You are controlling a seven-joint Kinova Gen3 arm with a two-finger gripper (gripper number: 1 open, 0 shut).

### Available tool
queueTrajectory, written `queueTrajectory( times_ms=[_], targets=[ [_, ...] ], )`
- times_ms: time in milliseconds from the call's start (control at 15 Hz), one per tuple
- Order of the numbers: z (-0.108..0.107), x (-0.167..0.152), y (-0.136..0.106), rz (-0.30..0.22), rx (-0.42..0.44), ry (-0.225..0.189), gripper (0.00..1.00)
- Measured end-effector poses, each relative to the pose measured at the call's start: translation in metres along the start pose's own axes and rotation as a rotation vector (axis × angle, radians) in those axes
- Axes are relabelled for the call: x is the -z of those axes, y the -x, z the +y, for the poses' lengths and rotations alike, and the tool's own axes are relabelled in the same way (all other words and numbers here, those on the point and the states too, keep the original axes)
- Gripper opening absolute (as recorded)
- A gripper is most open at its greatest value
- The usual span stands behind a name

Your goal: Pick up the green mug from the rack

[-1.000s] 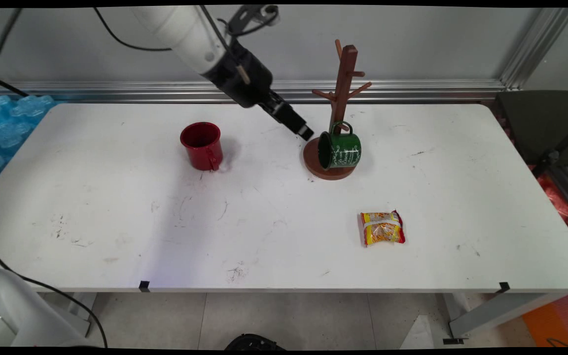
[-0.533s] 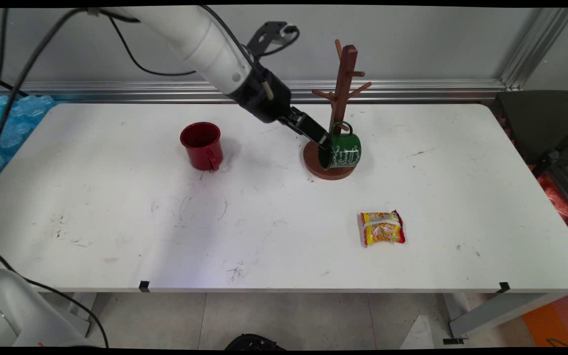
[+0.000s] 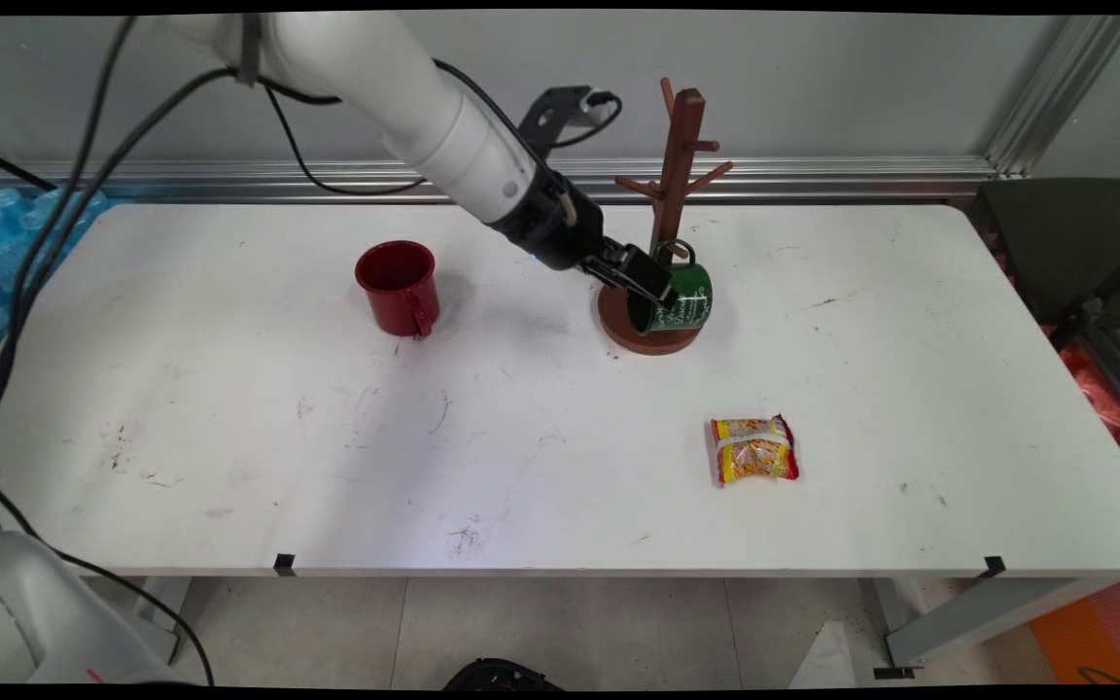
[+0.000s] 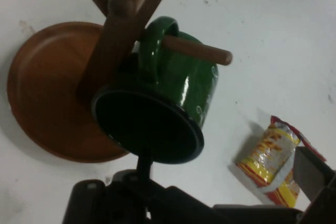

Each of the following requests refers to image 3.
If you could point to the black table edge clip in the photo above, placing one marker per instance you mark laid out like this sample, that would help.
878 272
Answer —
284 564
993 567

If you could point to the green enamel mug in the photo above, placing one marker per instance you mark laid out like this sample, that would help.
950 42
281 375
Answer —
688 297

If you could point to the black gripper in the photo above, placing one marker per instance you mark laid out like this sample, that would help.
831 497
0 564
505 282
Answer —
550 226

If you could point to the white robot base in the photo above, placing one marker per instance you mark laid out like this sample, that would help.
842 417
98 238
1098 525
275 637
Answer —
25 612

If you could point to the slanted aluminium frame post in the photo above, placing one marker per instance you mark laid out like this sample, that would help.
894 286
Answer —
1056 97

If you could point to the yellow red snack packet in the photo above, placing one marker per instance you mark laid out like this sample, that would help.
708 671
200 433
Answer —
754 452

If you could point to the black round floor object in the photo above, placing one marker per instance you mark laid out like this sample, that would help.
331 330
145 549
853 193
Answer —
497 676

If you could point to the red plastic bag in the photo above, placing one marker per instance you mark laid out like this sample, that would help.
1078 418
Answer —
1100 399

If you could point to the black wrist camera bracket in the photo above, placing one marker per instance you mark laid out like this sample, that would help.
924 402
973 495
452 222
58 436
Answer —
550 107

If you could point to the brown wooden mug tree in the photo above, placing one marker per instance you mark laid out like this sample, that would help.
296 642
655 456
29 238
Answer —
682 146

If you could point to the long aluminium frame rail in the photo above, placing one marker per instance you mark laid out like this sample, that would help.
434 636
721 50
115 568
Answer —
813 180

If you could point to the grey table leg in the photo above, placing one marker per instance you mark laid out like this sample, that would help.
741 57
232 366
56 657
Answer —
157 603
959 612

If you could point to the orange floor mat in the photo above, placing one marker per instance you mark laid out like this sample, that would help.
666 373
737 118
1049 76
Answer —
1095 632

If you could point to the red enamel mug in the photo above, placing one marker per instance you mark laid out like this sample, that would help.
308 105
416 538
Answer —
400 287

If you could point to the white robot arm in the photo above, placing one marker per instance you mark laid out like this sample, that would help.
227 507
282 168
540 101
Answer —
395 87

